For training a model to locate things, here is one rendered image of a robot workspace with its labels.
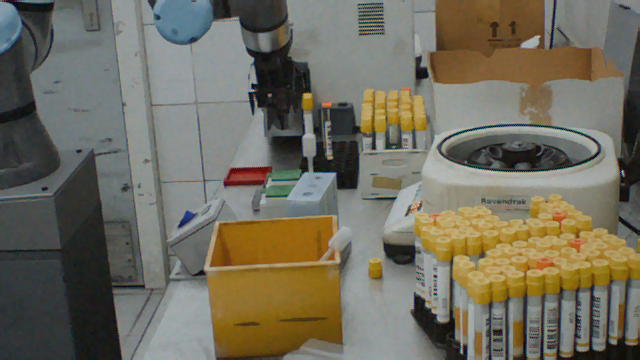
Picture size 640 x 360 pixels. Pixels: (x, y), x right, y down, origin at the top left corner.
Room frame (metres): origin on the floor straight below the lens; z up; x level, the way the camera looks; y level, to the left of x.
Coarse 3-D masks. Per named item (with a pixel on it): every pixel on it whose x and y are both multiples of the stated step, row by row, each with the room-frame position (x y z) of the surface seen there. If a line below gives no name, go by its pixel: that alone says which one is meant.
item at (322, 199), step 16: (304, 176) 1.16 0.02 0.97; (320, 176) 1.16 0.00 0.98; (336, 176) 1.17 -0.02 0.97; (304, 192) 1.10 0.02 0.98; (320, 192) 1.10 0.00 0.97; (336, 192) 1.17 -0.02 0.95; (288, 208) 1.08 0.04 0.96; (304, 208) 1.08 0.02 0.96; (320, 208) 1.08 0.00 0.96; (336, 208) 1.16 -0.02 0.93
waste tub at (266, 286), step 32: (224, 224) 1.02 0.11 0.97; (256, 224) 1.02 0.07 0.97; (288, 224) 1.02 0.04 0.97; (320, 224) 1.02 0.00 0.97; (224, 256) 1.02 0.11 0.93; (256, 256) 1.02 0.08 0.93; (288, 256) 1.02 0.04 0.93; (320, 256) 1.02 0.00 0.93; (224, 288) 0.89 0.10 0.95; (256, 288) 0.89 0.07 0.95; (288, 288) 0.89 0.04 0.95; (320, 288) 0.89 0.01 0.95; (224, 320) 0.89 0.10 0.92; (256, 320) 0.89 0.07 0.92; (288, 320) 0.89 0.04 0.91; (320, 320) 0.89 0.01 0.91; (224, 352) 0.89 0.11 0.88; (256, 352) 0.89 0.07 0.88; (288, 352) 0.89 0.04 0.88
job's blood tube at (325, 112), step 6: (324, 108) 1.49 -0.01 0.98; (324, 114) 1.47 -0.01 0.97; (324, 120) 1.48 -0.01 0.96; (324, 126) 1.48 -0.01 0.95; (330, 126) 1.48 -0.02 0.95; (324, 132) 1.48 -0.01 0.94; (330, 132) 1.48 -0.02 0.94; (324, 138) 1.48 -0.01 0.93; (330, 138) 1.48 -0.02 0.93; (324, 144) 1.48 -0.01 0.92; (330, 144) 1.48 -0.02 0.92; (324, 150) 1.48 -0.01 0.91; (330, 150) 1.48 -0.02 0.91; (324, 156) 1.48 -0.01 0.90; (330, 156) 1.47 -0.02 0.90
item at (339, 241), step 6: (342, 228) 0.92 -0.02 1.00; (348, 228) 0.92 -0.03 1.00; (336, 234) 0.92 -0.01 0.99; (342, 234) 0.91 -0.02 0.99; (348, 234) 0.91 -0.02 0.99; (330, 240) 0.93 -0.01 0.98; (336, 240) 0.92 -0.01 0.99; (342, 240) 0.91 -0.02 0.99; (348, 240) 0.92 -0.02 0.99; (330, 246) 0.92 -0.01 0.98; (336, 246) 0.92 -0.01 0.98; (342, 246) 0.92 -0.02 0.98
